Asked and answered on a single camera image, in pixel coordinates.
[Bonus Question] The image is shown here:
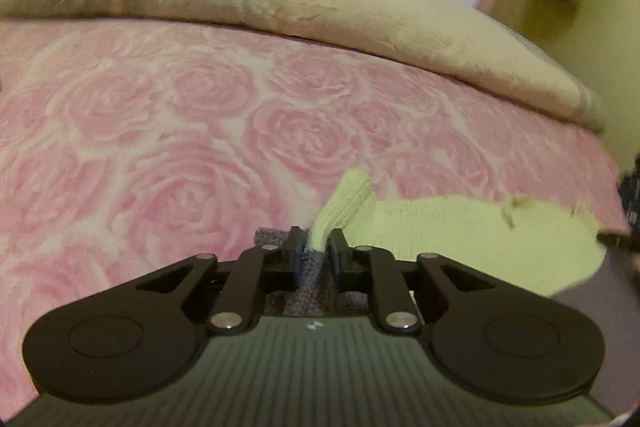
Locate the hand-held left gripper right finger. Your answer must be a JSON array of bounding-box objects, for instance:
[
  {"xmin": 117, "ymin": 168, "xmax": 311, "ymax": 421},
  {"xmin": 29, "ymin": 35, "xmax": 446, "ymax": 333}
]
[{"xmin": 325, "ymin": 228, "xmax": 494, "ymax": 334}]

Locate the pink rose-patterned blanket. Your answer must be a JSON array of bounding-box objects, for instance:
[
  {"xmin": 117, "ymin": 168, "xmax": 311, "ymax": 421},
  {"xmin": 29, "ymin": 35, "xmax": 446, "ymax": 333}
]
[{"xmin": 0, "ymin": 17, "xmax": 632, "ymax": 414}]

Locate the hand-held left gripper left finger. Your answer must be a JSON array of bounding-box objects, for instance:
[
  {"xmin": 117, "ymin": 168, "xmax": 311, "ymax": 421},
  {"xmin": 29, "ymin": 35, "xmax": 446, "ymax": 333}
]
[{"xmin": 136, "ymin": 226, "xmax": 306, "ymax": 336}]

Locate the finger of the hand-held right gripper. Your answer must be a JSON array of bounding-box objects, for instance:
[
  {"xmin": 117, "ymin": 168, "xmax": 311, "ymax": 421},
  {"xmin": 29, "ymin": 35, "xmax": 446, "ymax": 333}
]
[{"xmin": 596, "ymin": 231, "xmax": 640, "ymax": 254}]

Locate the grey and cream knit sweater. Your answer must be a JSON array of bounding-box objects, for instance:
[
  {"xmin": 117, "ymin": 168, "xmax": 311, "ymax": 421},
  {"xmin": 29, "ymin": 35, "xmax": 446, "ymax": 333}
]
[{"xmin": 254, "ymin": 167, "xmax": 640, "ymax": 400}]

